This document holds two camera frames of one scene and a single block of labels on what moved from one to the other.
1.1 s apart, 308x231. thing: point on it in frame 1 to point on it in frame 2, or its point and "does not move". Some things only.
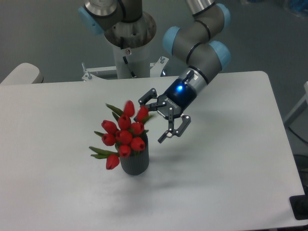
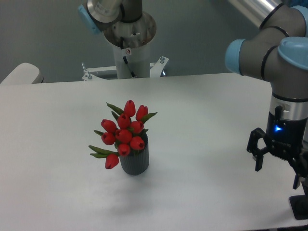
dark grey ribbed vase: x=136 y=163 does not move
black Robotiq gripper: x=179 y=96 to x=285 y=138
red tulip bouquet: x=128 y=137 does not move
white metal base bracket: x=156 y=69 does not move
